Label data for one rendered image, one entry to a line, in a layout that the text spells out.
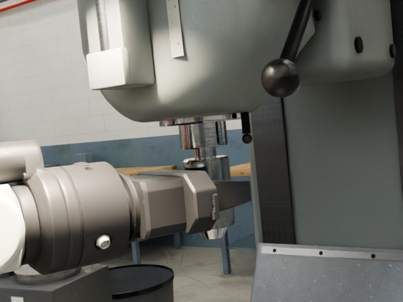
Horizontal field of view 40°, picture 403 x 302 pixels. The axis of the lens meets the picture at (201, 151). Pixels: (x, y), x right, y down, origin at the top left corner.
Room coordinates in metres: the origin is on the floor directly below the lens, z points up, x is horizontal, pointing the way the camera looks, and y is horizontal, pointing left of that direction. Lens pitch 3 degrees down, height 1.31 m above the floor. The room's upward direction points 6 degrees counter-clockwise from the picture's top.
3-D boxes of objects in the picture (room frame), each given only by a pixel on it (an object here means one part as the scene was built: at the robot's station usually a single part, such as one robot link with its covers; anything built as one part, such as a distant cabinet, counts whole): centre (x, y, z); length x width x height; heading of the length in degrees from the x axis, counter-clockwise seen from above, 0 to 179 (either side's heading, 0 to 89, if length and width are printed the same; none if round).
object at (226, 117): (0.55, 0.00, 1.31); 0.09 x 0.09 x 0.01
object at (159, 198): (0.50, 0.07, 1.23); 0.13 x 0.12 x 0.10; 34
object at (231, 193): (0.53, -0.02, 1.23); 0.06 x 0.02 x 0.03; 124
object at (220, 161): (0.55, 0.00, 1.26); 0.05 x 0.05 x 0.01
